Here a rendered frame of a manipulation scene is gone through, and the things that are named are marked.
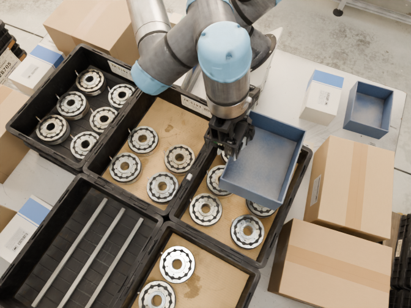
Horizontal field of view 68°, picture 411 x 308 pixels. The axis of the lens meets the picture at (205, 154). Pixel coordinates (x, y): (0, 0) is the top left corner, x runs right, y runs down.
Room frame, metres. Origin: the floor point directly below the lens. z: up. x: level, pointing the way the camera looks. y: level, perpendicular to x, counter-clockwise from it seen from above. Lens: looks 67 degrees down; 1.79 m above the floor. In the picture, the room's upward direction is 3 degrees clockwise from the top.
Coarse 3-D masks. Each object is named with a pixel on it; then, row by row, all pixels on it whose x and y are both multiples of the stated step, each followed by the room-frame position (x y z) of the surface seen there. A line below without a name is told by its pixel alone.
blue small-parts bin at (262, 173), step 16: (256, 112) 0.40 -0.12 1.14; (256, 128) 0.39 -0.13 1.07; (272, 128) 0.38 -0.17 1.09; (288, 128) 0.36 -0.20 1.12; (256, 144) 0.34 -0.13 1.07; (272, 144) 0.34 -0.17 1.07; (288, 144) 0.34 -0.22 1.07; (240, 160) 0.29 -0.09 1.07; (256, 160) 0.29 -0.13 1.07; (272, 160) 0.30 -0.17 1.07; (288, 160) 0.30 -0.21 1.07; (224, 176) 0.25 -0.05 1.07; (240, 176) 0.25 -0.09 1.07; (256, 176) 0.25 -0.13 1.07; (272, 176) 0.25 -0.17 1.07; (288, 176) 0.24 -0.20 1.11; (240, 192) 0.20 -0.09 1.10; (256, 192) 0.19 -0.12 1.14; (272, 192) 0.21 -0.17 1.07; (272, 208) 0.17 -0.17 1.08
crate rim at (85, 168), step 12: (192, 96) 0.57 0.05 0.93; (120, 120) 0.47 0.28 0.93; (108, 132) 0.42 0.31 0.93; (204, 144) 0.40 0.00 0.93; (96, 156) 0.34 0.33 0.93; (84, 168) 0.30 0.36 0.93; (192, 168) 0.32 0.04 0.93; (108, 180) 0.27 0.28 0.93; (120, 192) 0.23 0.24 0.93; (180, 192) 0.24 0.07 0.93; (144, 204) 0.20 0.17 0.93; (168, 204) 0.20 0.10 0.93
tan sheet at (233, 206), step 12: (216, 156) 0.40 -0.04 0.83; (204, 180) 0.31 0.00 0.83; (204, 192) 0.27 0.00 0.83; (228, 204) 0.24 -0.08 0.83; (240, 204) 0.24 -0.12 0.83; (228, 216) 0.20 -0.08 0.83; (204, 228) 0.16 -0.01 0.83; (216, 228) 0.16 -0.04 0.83; (228, 228) 0.16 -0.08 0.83; (264, 228) 0.17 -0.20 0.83; (228, 240) 0.12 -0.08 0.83; (264, 240) 0.13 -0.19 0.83; (252, 252) 0.09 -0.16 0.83
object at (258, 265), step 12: (204, 156) 0.36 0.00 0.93; (192, 180) 0.28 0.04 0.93; (300, 180) 0.29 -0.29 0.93; (288, 204) 0.22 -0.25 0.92; (192, 228) 0.14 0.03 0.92; (276, 228) 0.15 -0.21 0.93; (216, 240) 0.11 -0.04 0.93; (240, 252) 0.08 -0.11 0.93; (252, 264) 0.05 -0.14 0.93; (264, 264) 0.05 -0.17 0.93
